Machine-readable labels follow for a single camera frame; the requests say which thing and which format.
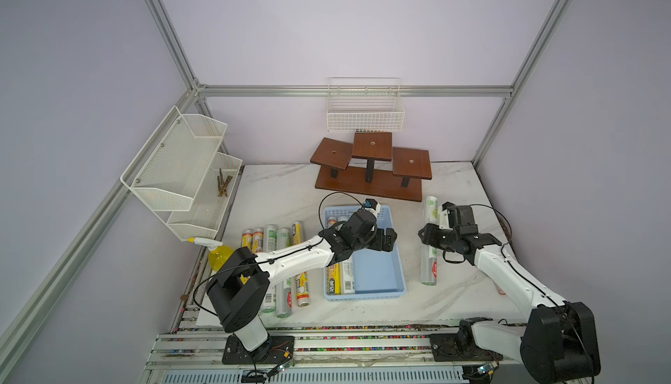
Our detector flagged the clear wrap roll green label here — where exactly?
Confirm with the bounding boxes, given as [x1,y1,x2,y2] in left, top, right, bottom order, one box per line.
[420,196,440,286]

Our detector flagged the yellow plastic wrap roll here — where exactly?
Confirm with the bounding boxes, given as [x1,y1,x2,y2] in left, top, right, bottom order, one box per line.
[326,263,342,296]

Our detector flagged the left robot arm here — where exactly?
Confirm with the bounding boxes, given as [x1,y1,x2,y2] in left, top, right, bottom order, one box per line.
[205,207,398,353]

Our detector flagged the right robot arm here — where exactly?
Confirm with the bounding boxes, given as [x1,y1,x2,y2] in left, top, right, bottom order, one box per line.
[418,202,601,383]

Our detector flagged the blue plastic basket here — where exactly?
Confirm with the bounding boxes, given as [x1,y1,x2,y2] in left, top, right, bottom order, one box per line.
[323,205,406,301]

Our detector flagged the brown wooden tiered stand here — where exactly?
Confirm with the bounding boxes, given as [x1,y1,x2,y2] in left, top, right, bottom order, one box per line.
[310,132,433,202]

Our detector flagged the yellow roll far left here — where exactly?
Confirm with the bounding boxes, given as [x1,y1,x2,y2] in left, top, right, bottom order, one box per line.
[240,228,254,250]

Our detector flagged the yellow spray bottle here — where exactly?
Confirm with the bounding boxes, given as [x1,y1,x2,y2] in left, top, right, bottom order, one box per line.
[188,237,234,273]

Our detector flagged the brown twigs in shelf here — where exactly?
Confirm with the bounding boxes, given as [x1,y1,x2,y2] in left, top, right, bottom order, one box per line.
[217,169,233,197]

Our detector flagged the white mesh lower shelf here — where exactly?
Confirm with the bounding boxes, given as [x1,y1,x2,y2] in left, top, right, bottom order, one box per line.
[167,152,242,242]

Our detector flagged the white mesh shelf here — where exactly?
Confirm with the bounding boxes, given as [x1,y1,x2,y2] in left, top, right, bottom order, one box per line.
[120,107,227,212]
[167,152,242,242]

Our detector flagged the white mesh upper shelf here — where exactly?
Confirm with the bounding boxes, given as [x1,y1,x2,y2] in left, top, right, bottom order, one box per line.
[120,107,227,212]

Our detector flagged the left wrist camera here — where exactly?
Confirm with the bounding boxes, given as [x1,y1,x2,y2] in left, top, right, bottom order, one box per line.
[363,198,381,216]

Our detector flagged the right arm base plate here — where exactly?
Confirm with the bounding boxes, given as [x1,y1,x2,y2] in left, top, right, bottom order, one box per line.
[429,333,503,362]

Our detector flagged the white wire wall basket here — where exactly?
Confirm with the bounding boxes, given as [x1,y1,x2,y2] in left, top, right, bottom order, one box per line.
[327,77,405,133]

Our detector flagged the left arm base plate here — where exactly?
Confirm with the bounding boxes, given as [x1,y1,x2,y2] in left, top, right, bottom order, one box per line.
[221,335,295,366]

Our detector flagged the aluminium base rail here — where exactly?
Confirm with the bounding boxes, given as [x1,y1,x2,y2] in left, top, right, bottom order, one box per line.
[140,323,525,372]

